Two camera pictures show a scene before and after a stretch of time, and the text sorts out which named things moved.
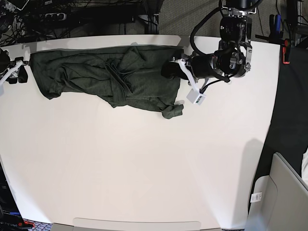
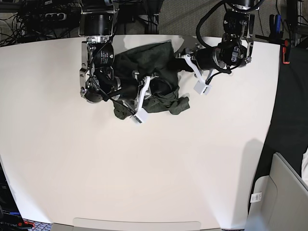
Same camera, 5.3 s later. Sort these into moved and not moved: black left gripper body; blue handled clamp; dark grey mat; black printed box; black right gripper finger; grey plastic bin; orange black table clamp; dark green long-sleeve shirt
Moved: black left gripper body; dark green long-sleeve shirt; black right gripper finger
Not moved: grey plastic bin; blue handled clamp; orange black table clamp; black printed box; dark grey mat
